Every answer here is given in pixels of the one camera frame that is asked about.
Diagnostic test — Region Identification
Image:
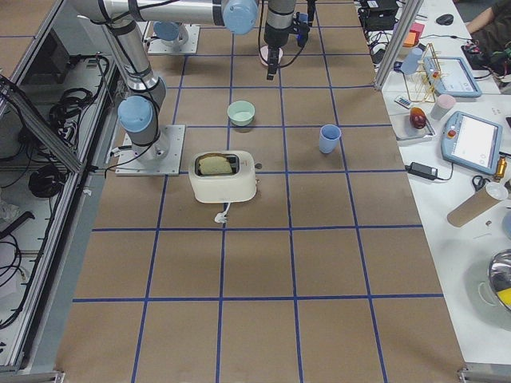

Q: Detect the mint green bowl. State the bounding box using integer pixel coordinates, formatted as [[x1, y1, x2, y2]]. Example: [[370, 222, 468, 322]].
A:
[[227, 101, 256, 127]]

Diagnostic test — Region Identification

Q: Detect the blue cup on rack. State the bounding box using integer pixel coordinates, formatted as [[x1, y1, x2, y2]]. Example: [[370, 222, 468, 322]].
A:
[[400, 47, 422, 75]]

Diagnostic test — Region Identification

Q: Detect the metal tray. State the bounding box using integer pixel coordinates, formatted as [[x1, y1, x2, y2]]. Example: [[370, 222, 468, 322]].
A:
[[390, 114, 436, 143]]

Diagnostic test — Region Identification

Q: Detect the far teach pendant tablet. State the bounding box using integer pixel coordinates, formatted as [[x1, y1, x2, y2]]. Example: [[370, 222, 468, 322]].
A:
[[422, 57, 482, 98]]

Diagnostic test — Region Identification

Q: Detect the brass fitting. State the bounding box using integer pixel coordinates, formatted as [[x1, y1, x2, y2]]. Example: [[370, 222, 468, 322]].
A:
[[493, 156, 507, 182]]

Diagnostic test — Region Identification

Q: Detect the toaster power cord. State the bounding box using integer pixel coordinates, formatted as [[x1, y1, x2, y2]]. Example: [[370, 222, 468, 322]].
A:
[[214, 202, 232, 224]]

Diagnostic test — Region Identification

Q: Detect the teach pendant tablet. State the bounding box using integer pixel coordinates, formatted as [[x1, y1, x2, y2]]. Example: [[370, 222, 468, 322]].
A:
[[441, 111, 502, 175], [422, 57, 482, 98]]

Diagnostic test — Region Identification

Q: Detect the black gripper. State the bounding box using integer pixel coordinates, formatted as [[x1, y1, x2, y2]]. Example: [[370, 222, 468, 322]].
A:
[[264, 0, 296, 81]]

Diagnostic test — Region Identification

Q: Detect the steel mixing bowl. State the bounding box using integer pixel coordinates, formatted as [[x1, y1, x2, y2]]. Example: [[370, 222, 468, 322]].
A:
[[477, 249, 510, 312]]

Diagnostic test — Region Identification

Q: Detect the gold wire rack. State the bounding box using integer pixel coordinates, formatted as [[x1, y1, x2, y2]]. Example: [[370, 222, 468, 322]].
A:
[[406, 42, 442, 104]]

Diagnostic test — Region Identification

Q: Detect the black power adapter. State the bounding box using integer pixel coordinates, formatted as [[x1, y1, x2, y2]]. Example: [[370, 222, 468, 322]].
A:
[[405, 162, 438, 180]]

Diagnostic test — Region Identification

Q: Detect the cream white toaster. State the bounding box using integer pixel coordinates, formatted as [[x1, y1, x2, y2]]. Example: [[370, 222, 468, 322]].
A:
[[188, 151, 257, 203]]

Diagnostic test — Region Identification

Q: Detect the blue cup carried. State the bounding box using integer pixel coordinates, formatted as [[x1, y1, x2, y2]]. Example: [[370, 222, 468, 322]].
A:
[[319, 124, 342, 154]]

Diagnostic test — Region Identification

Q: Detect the black computer mouse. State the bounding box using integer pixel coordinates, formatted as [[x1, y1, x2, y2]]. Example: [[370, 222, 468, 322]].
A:
[[435, 14, 454, 26]]

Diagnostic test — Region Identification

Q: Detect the near teach pendant tablet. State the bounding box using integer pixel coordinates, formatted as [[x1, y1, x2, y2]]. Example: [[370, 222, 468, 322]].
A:
[[441, 111, 502, 175]]

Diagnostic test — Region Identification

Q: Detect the pink bowl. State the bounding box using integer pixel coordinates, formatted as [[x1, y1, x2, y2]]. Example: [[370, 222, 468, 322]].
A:
[[259, 45, 283, 66]]

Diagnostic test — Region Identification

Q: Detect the cardboard tube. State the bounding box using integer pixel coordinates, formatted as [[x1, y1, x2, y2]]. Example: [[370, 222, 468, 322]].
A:
[[446, 182, 509, 227]]

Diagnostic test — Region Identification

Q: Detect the aluminium frame post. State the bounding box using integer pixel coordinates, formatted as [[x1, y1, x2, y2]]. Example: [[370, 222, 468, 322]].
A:
[[374, 0, 423, 91]]

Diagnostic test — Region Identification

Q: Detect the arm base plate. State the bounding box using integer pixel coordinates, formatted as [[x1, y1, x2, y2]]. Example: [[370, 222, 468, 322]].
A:
[[114, 124, 185, 176], [145, 22, 200, 55]]

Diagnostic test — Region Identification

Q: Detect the toast slice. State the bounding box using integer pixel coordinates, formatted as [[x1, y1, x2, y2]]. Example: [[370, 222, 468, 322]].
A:
[[199, 156, 232, 176]]

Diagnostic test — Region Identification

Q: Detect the red apple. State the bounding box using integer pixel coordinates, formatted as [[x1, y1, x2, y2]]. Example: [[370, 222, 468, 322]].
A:
[[409, 107, 427, 129]]

